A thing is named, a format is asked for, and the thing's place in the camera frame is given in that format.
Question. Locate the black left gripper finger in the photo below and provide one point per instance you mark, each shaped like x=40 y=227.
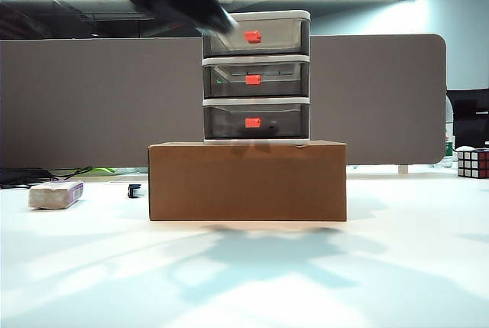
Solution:
x=216 y=18

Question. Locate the black monitor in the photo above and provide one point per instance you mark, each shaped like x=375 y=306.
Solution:
x=471 y=117

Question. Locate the clear plastic bottle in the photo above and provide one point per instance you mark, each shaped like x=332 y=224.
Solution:
x=449 y=140

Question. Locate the white partition foot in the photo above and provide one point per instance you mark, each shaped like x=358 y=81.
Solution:
x=403 y=169

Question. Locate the Rubik's cube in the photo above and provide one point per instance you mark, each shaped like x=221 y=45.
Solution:
x=473 y=163

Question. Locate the brown cardboard box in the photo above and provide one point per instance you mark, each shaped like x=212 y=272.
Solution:
x=248 y=182

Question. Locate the smoky drawer, light interior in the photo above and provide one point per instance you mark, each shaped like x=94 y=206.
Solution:
x=275 y=37

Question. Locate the white plastic drawer cabinet frame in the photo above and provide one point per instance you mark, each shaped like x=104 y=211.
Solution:
x=275 y=14

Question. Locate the small black clip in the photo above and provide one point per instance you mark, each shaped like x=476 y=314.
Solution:
x=133 y=191

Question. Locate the smoky drawer with inner rail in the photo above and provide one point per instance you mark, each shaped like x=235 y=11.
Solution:
x=275 y=87

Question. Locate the green object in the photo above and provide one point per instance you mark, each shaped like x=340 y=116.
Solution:
x=102 y=170

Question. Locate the grey desk partition panel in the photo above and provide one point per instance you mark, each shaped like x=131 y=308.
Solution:
x=95 y=102

